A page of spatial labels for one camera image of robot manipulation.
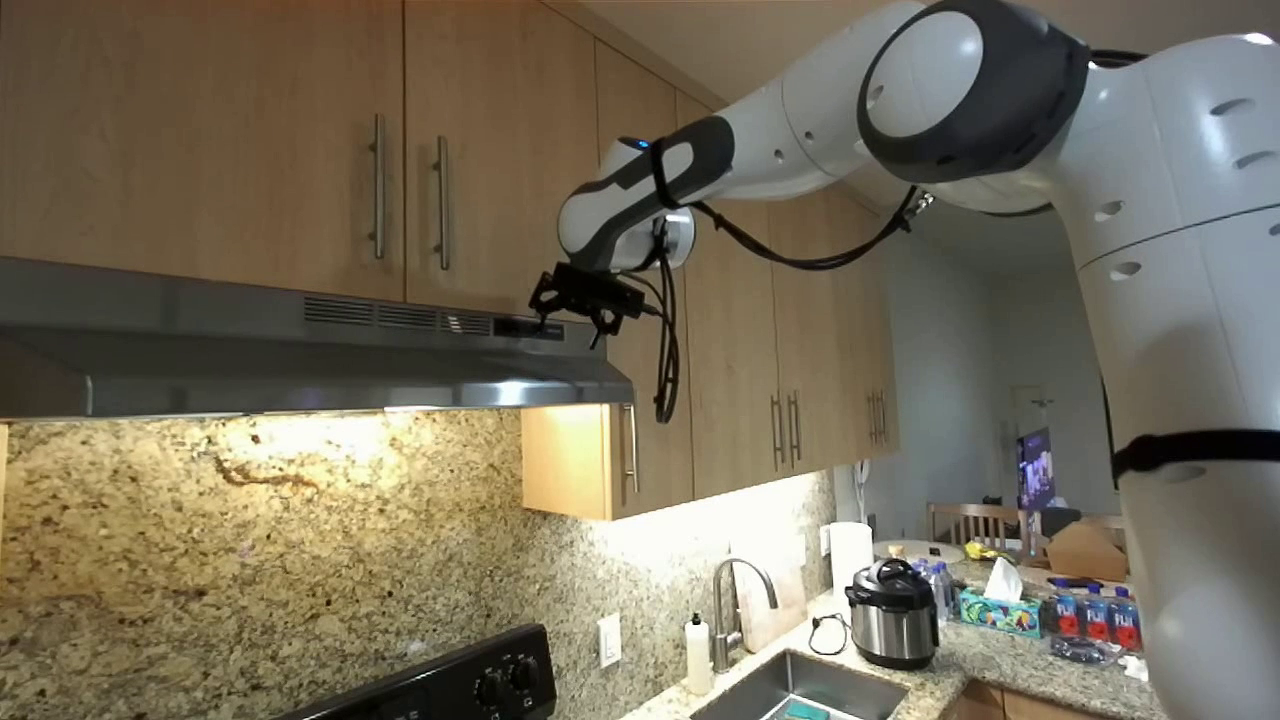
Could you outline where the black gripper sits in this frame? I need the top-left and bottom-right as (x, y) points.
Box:
(491, 293), (642, 345)

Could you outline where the black stove control panel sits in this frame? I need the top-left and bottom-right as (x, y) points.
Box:
(275, 620), (561, 720)

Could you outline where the stainless steel range hood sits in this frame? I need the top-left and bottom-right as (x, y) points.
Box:
(0, 258), (642, 420)

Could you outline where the chrome kitchen faucet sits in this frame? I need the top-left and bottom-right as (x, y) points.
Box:
(707, 554), (785, 678)

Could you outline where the white soap bottle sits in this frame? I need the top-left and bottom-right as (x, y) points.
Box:
(679, 614), (721, 699)

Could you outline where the beige cutting board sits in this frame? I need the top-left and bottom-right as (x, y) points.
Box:
(739, 568), (814, 656)

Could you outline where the white paper towel roll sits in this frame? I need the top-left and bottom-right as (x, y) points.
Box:
(823, 519), (879, 602)

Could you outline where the steel electric pressure cooker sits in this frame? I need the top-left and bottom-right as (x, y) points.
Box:
(840, 555), (944, 671)

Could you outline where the stainless steel sink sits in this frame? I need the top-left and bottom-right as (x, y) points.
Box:
(690, 650), (914, 720)

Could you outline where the clear plastic bottle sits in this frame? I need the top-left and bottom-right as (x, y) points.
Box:
(916, 543), (960, 620)

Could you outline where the wooden chair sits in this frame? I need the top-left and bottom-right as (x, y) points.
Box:
(930, 496), (1032, 554)

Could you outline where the blue purple hanging bag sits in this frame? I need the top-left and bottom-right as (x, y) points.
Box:
(1012, 427), (1065, 519)

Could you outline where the teal tissue box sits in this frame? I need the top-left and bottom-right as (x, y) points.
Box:
(951, 555), (1050, 640)

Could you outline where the brown paper bag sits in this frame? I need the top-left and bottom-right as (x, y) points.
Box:
(1046, 516), (1133, 590)

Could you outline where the wooden base cabinet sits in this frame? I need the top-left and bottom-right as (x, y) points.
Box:
(938, 678), (1168, 720)

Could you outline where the pack of water bottles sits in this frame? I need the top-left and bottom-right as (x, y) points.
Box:
(1046, 575), (1150, 670)

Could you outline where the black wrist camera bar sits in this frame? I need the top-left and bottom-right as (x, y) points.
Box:
(529, 261), (659, 309)

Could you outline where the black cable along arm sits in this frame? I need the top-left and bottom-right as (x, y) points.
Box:
(638, 186), (938, 427)

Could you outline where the long wooden wall cabinet row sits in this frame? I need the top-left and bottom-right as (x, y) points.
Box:
(518, 37), (903, 525)

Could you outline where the white wall outlet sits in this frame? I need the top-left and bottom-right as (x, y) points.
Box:
(592, 614), (629, 671)

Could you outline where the short wooden wall cabinet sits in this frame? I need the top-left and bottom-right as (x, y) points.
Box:
(0, 0), (601, 320)

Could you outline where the black power cord loop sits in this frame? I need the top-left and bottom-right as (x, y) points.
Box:
(803, 614), (854, 660)

